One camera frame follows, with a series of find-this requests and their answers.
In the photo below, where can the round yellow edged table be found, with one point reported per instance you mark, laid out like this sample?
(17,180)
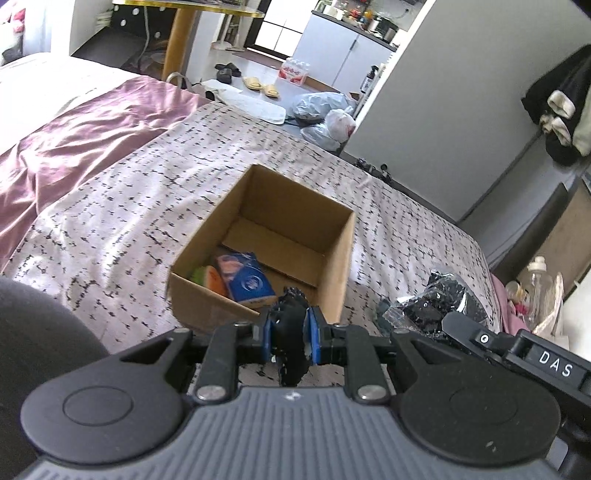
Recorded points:
(184,27)

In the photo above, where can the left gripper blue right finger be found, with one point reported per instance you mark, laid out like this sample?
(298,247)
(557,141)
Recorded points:
(352,348)

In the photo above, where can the white kitchen cabinet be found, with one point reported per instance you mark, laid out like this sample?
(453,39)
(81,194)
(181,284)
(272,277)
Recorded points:
(339,55)

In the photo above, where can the yellow slipper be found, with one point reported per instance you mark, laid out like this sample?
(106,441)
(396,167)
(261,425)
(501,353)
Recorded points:
(270,91)
(252,83)

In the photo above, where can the left yellow slipper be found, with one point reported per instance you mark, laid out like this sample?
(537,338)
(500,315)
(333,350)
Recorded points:
(252,83)

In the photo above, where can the black and white plush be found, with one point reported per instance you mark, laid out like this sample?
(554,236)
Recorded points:
(288,335)

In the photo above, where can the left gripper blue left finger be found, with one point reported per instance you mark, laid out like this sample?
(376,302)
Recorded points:
(238,343)

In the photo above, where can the blue tissue pack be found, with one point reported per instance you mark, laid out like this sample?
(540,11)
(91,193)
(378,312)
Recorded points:
(245,280)

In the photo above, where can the patterned white bed cover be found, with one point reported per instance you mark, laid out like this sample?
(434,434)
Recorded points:
(100,255)

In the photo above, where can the black slippers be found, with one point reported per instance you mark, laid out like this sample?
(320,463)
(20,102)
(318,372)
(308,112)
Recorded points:
(225,73)

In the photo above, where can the hanging dark clothes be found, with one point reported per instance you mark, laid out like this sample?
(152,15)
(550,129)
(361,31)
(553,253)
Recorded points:
(559,103)

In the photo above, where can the blue grey garbage bag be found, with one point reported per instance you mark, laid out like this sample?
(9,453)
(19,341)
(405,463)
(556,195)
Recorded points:
(314,107)

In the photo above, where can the pink bed sheet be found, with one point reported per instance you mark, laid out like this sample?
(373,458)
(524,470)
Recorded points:
(81,142)

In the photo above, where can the right yellow slipper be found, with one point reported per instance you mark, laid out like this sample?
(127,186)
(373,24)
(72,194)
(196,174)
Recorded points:
(270,91)

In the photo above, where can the clear bag of black items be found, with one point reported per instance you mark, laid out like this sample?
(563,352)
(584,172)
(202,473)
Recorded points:
(445,293)

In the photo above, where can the white red plastic bag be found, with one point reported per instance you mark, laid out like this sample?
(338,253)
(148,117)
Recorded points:
(331,133)

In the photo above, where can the white floor mat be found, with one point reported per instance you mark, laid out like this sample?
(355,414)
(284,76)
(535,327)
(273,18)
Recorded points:
(255,107)

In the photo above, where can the clear plastic bottle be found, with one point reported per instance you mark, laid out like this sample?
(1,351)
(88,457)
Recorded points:
(538,283)

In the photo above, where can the open brown cardboard box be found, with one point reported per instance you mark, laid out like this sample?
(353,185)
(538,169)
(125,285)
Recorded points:
(300,237)

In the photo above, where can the pack of water bottles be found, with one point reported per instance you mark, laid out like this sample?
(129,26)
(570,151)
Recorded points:
(294,71)

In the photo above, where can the brown board against wall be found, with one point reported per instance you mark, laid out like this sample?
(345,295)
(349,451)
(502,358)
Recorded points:
(561,234)

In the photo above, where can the plush hamburger toy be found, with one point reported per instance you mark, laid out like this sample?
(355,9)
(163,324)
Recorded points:
(209,278)

